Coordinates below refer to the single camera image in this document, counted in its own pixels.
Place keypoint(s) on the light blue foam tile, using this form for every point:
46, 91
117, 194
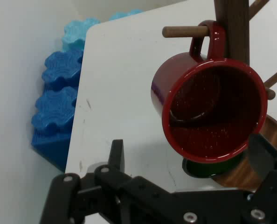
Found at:
125, 14
79, 35

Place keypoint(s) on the green enamel mug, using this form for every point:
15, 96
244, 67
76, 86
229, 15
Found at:
199, 170

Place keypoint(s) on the red enamel mug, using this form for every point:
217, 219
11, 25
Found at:
175, 74

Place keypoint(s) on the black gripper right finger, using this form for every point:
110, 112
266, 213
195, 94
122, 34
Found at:
272, 186

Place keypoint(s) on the wooden mug tree stand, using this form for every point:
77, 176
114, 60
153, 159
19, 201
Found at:
236, 23

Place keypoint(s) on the dark blue foam tile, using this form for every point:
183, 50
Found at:
54, 109
61, 68
51, 149

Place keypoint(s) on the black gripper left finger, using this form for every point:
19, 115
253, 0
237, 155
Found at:
92, 200

